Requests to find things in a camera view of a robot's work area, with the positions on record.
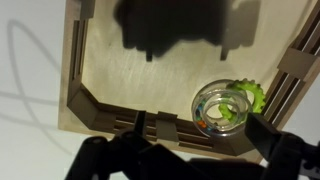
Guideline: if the light wooden tray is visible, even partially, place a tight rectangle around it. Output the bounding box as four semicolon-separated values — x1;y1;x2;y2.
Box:
58;0;320;164

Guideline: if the clear ring with coloured beads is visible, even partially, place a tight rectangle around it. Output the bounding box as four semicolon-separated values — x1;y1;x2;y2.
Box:
190;78;253;138

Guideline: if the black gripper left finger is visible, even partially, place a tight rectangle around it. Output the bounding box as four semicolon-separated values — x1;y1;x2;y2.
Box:
64;110;201;180

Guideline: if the lime green ridged ring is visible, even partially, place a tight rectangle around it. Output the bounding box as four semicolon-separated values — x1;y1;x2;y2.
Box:
218;78;267;121

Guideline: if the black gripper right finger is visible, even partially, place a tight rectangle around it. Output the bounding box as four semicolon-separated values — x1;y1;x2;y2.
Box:
244;113;320;180

